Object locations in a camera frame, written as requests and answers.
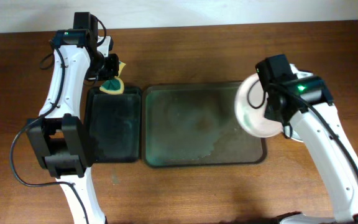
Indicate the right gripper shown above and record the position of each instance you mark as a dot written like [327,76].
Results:
[267,114]

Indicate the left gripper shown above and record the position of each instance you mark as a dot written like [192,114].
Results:
[113,73]

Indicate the green yellow sponge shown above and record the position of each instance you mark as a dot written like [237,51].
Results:
[114,86]

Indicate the white plate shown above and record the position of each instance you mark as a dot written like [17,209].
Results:
[300,74]
[249,108]

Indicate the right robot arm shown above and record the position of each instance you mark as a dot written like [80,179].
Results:
[307,106]

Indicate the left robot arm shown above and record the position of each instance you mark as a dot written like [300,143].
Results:
[61,143]

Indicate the small black tray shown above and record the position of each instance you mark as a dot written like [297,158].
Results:
[113,122]

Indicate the large grey tray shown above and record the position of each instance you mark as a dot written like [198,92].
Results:
[194,124]

